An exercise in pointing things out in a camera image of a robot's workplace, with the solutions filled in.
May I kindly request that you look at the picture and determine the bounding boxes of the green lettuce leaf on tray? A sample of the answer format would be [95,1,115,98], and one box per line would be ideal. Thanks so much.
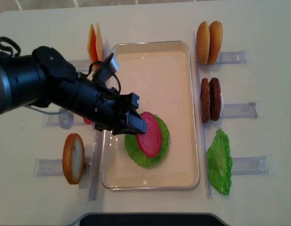
[124,114,170,167]

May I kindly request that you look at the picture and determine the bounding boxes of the top bun slice upright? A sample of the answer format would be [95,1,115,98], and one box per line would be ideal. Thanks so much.
[62,133,85,185]

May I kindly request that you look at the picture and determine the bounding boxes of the clear acrylic rack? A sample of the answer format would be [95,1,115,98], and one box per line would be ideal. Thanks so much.
[33,35,113,201]
[193,34,275,199]

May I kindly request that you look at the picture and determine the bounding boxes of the pale yellow cheese slice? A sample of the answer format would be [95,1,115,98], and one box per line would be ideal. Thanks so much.
[96,23,104,61]

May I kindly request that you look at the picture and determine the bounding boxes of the brown meat patty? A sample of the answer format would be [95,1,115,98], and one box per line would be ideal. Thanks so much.
[209,78,222,121]
[200,78,210,123]

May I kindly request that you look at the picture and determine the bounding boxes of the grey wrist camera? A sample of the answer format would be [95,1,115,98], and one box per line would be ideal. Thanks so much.
[92,53,119,83]

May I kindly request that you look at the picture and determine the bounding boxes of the golden bun slice right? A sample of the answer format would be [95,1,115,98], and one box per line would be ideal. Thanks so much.
[208,21,223,65]

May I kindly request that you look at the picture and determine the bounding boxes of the white rectangular tray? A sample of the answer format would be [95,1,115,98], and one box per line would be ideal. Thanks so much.
[101,41,200,190]

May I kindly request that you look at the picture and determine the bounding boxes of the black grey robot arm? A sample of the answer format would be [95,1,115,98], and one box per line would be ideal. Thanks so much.
[0,37,146,135]

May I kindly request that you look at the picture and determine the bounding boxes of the red tomato slice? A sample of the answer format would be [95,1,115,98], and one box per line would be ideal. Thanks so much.
[136,112,162,157]
[83,117,93,124]

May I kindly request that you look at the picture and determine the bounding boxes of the golden bun slice left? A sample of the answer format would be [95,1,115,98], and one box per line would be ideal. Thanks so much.
[196,21,210,65]

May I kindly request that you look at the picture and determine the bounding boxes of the clear acrylic rack right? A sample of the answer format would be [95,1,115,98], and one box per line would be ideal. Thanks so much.
[193,34,275,199]

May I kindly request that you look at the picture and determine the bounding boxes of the green lettuce leaf in rack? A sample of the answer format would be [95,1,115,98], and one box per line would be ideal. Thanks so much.
[207,129,233,195]

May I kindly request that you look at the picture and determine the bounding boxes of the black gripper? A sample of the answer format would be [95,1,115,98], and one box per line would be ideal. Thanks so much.
[76,79,147,136]

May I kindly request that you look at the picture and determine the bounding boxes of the white cable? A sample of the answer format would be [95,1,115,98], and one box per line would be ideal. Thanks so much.
[30,105,73,129]

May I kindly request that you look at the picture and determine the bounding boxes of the brown meat patty right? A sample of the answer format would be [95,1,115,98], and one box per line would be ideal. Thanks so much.
[209,78,222,121]

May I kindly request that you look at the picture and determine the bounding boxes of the brown meat patty left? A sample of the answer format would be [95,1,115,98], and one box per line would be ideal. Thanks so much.
[200,78,210,123]

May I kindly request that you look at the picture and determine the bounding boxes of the orange cheese slice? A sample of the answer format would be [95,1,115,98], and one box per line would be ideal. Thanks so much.
[87,24,98,63]

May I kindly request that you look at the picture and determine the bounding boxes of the golden bun slice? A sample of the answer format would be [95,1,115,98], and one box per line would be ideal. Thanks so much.
[208,21,223,65]
[196,21,210,65]

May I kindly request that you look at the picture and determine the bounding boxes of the clear acrylic rack left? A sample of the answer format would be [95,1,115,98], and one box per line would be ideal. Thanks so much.
[33,35,113,201]

